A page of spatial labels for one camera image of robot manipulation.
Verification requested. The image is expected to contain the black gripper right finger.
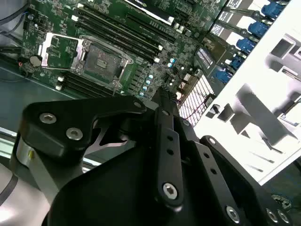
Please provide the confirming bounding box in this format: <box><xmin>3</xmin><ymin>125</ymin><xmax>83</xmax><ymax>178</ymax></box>
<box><xmin>167</xmin><ymin>92</ymin><xmax>295</xmax><ymax>226</ymax></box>

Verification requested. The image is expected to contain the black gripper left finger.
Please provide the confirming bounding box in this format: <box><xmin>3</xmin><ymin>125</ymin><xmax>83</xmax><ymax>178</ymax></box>
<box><xmin>20</xmin><ymin>86</ymin><xmax>185</xmax><ymax>208</ymax></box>

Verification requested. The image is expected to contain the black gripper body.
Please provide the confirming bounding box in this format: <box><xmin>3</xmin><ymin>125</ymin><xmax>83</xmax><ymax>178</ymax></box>
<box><xmin>47</xmin><ymin>114</ymin><xmax>223</xmax><ymax>226</ymax></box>

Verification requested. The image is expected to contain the metal socket cover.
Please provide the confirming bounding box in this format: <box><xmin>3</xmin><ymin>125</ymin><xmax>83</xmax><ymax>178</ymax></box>
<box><xmin>39</xmin><ymin>32</ymin><xmax>84</xmax><ymax>71</ymax></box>

